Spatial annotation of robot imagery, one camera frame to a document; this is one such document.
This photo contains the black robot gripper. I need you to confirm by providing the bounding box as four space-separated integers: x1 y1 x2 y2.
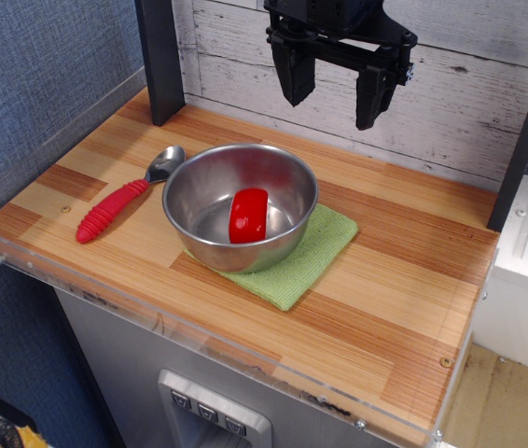
264 1 418 131

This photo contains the red toy pepper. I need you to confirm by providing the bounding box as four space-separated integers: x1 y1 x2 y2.
229 188 269 244

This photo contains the green folded cloth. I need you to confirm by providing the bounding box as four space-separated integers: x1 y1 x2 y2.
183 203 359 313

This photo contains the stainless steel bowl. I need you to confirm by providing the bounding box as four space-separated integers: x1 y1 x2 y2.
162 144 318 273

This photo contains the clear acrylic table guard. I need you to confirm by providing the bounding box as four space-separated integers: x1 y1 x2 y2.
0 92 497 447

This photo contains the grey toy fridge cabinet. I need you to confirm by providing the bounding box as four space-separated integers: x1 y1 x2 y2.
57 291 390 447

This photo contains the silver dispenser button panel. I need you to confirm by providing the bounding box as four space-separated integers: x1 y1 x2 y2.
158 369 272 447

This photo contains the red handled metal spoon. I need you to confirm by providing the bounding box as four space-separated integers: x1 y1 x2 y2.
76 146 186 244

